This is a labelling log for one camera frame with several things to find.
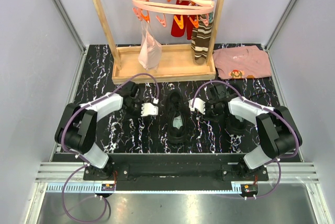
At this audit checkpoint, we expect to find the black shoe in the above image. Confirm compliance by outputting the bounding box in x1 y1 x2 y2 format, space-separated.
165 89 187 144
226 115 247 136

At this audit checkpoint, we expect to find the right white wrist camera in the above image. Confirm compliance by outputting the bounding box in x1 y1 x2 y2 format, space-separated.
189 98 206 115

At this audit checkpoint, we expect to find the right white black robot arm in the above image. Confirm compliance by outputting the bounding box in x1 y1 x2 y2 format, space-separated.
203 84 303 181

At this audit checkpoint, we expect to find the right orange connector box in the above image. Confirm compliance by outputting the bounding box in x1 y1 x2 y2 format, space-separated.
241 184 259 195

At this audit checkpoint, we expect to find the pink folded t-shirt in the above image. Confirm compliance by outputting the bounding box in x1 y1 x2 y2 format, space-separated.
213 46 272 80

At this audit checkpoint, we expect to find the brown striped hanging sock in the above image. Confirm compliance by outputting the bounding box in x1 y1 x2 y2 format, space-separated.
191 13 213 65

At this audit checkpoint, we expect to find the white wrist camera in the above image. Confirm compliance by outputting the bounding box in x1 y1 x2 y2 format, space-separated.
189 98 206 115
141 98 159 117

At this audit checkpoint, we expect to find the black shoelace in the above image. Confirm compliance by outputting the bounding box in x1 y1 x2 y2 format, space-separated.
248 91 273 102

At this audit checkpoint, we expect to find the pink round clip hanger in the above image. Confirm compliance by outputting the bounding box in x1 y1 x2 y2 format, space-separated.
132 0 215 27

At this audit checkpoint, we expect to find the red hanging sock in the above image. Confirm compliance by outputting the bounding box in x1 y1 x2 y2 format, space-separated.
171 15 195 40

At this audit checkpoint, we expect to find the wooden drying rack frame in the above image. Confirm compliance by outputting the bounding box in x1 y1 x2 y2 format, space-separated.
92 0 224 84

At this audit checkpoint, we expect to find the pink hanging bra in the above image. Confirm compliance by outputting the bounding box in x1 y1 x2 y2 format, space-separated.
138 21 162 70

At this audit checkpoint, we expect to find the left orange connector box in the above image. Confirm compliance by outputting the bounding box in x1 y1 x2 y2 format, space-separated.
101 183 116 192

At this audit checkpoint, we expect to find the black marble pattern mat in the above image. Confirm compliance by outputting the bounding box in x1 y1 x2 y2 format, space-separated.
51 43 304 162

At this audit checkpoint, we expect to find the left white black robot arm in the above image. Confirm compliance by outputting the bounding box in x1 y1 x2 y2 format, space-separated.
54 82 141 180

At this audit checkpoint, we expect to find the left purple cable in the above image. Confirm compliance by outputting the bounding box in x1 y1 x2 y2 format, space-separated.
60 73 161 222

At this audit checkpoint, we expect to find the orange connector box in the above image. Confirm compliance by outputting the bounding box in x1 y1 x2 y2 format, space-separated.
241 184 259 195
101 183 116 192

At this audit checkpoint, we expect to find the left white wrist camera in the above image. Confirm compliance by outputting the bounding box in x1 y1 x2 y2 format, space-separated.
141 98 159 117

